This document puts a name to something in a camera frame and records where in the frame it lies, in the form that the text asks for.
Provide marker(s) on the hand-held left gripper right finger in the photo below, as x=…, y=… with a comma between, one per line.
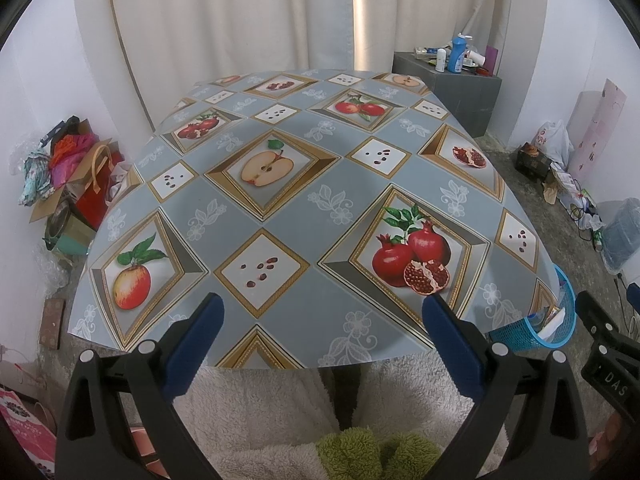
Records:
x=450, y=345

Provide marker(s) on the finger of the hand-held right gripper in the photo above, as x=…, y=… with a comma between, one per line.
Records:
x=597, y=317

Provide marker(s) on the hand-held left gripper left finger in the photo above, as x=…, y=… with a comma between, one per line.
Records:
x=200, y=345

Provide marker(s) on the blue mesh waste basket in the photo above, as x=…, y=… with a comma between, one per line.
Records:
x=520, y=335

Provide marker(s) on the person's right hand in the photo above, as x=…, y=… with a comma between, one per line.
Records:
x=607, y=437

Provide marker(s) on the clear water jug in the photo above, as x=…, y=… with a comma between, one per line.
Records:
x=620, y=235

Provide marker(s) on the white fleece garment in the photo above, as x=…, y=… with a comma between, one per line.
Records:
x=260, y=410

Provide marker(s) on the black table leg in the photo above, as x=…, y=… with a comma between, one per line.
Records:
x=345, y=395

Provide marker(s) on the green fleece cloth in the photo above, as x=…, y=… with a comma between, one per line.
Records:
x=380, y=452

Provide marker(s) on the brown paper bag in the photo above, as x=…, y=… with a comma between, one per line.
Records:
x=551, y=192

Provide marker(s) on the brick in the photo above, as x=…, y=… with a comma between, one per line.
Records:
x=52, y=322

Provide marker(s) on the green tin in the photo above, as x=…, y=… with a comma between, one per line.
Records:
x=75, y=240

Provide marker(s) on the bubble wrap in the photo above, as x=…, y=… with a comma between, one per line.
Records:
x=50, y=272

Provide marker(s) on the red paper bag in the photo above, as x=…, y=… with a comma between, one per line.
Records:
x=97, y=195

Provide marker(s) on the fruit print tablecloth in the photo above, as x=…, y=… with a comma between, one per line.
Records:
x=310, y=200

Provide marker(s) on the white plastic bag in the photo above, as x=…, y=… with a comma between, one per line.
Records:
x=552, y=140

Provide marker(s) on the pink patterned board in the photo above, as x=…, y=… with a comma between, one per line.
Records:
x=600, y=130

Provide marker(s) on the pink printed bag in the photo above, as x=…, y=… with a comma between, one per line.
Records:
x=25, y=425

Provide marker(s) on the cardboard box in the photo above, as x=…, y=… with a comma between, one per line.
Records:
x=47, y=207

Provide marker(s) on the pile of colourful clothes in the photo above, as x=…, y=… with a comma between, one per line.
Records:
x=70, y=155

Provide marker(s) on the grey cabinet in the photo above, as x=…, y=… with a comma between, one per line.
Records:
x=460, y=100

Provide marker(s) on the small white bottle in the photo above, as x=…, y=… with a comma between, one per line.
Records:
x=441, y=61

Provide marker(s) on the white tube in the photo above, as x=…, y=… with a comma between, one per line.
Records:
x=475, y=57

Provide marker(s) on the blue plastic bottle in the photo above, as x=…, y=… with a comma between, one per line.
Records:
x=456, y=57

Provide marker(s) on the white curtain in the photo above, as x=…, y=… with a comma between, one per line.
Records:
x=225, y=20

